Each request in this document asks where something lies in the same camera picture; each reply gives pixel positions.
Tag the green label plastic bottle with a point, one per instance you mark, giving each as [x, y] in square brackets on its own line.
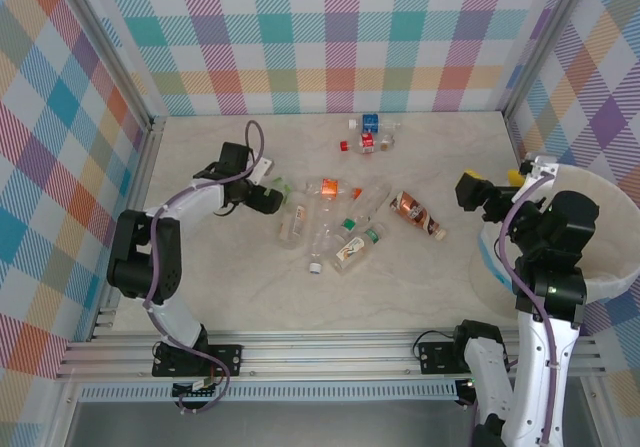
[285, 187]

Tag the narrow bottle orange white label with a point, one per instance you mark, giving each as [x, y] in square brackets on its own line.
[296, 219]

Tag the orange label orange cap bottle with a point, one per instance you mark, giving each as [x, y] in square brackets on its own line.
[330, 188]

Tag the unlabelled clear bottle white cap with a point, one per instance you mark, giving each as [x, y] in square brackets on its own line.
[320, 242]

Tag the brown coffee drink bottle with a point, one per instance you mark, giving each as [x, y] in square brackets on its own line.
[412, 209]

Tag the white label green cap bottle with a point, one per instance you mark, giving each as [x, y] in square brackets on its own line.
[352, 251]

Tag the unlabelled clear bottle green cap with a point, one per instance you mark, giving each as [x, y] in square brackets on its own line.
[370, 202]

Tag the red label red cap bottle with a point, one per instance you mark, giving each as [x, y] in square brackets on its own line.
[367, 143]

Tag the slim clear bottle blue label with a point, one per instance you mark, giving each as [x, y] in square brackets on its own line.
[370, 122]

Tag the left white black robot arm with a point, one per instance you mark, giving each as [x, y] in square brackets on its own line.
[145, 257]

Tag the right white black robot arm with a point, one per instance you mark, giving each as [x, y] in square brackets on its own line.
[545, 367]

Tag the round white waste bin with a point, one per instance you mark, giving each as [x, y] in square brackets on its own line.
[612, 227]

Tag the translucent plastic bin liner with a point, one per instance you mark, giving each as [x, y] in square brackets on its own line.
[617, 287]

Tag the right small circuit board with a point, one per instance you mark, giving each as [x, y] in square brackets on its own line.
[470, 382]

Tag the small circuit board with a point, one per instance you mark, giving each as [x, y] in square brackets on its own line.
[470, 382]
[197, 389]

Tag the left small circuit board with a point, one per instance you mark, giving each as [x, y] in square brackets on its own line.
[197, 389]

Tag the grey metal panel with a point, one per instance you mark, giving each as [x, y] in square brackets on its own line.
[325, 424]

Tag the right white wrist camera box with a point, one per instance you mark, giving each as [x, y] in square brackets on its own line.
[542, 168]

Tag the left aluminium side rail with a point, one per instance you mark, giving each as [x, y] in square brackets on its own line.
[130, 192]

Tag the right aluminium frame post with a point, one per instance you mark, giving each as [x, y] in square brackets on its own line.
[542, 42]

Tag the aluminium frame post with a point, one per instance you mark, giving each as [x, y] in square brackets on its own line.
[107, 52]
[542, 42]

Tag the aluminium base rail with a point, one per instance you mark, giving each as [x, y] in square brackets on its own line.
[325, 352]

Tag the left aluminium frame post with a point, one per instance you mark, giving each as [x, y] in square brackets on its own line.
[107, 52]

